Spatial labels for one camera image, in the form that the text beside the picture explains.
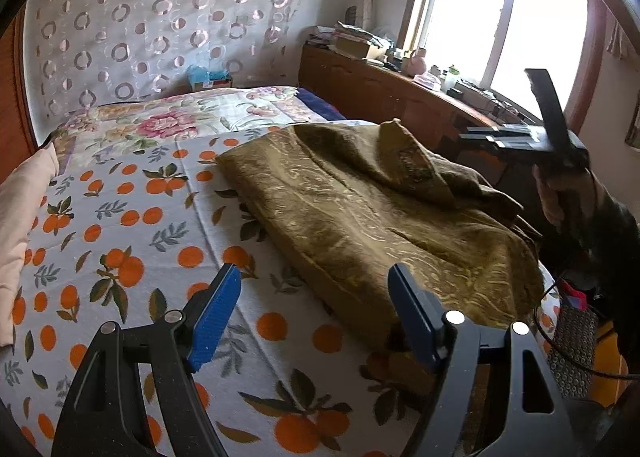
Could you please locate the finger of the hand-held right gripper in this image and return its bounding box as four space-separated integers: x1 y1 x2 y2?
459 133 507 148
467 125 544 136

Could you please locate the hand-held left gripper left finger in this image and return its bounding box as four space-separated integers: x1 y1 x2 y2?
50 263 243 457

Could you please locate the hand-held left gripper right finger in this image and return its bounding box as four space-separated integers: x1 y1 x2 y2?
387 263 576 457

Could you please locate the olive gold blanket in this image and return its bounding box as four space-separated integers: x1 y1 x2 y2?
216 118 547 395

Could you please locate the person's right forearm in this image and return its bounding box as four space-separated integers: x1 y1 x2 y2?
575 171 640 368

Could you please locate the person's right hand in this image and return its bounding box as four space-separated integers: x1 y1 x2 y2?
532 168 568 228

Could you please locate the pink pot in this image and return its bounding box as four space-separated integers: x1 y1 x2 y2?
405 48 429 78

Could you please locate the window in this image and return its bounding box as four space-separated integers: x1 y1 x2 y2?
400 0 606 128

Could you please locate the wooden cabinet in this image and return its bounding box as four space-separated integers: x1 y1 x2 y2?
300 44 551 172

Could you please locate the orange fruit print bedsheet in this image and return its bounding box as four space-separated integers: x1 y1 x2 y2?
0 119 561 457

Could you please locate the navy blue blanket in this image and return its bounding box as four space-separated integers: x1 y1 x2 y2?
299 89 348 122

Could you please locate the patterned fabric bag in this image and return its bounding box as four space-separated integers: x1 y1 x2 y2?
545 307 598 400

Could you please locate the pile of books and papers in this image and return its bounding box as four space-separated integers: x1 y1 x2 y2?
307 21 396 60

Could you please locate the floral quilt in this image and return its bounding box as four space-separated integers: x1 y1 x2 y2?
50 86 328 172

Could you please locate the peach pillow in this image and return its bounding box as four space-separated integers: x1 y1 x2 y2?
0 147 61 348

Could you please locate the blue box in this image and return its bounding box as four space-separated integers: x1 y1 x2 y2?
187 64 233 92

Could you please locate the white circle pattern curtain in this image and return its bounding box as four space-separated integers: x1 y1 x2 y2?
22 0 311 112

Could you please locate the black cable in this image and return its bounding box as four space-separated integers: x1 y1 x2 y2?
530 282 626 380

